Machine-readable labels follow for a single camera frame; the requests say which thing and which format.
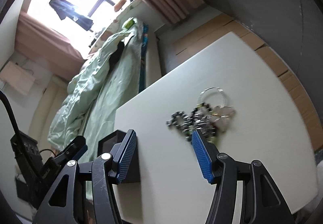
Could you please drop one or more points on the bed with green sheet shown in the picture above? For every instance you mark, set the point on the bed with green sheet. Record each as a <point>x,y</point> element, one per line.
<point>126,82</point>

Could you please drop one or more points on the cardboard floor sheets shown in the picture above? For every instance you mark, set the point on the cardboard floor sheets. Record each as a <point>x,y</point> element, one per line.
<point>275,57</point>

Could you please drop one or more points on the printed window seat cushion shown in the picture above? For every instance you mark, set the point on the printed window seat cushion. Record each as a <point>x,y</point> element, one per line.
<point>118,19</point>

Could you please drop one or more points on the orange plush toy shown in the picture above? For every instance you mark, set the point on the orange plush toy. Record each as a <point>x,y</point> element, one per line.
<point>119,4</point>

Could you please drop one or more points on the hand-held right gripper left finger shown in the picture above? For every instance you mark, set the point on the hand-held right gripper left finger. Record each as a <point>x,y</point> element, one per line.
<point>126,157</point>

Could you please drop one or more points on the light green quilt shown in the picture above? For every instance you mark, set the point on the light green quilt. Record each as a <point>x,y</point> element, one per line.
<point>83,87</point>

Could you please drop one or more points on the black jewelry box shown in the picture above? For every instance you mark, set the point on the black jewelry box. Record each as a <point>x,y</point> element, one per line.
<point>106,143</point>

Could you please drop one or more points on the long dark hanging garment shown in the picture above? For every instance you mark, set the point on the long dark hanging garment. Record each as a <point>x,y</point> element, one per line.
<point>63,8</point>

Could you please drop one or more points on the clear bangle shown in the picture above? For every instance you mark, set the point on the clear bangle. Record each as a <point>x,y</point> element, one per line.
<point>202,94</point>

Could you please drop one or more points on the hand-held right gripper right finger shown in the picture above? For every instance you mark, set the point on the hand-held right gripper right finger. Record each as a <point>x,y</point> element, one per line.
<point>201,158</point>

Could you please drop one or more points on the small green box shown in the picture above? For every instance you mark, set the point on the small green box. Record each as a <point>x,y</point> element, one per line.
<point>128,24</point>

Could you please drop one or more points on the white low table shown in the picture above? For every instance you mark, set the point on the white low table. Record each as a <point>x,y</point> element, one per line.
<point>252,75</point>

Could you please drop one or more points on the cream bed headboard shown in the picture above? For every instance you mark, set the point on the cream bed headboard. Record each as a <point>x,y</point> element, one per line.
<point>55,103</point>

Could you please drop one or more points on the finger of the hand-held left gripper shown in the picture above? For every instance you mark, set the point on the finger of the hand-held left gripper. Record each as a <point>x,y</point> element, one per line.
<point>74,147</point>

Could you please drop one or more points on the cream hanging towel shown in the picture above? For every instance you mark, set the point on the cream hanging towel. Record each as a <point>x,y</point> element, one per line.
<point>17,77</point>

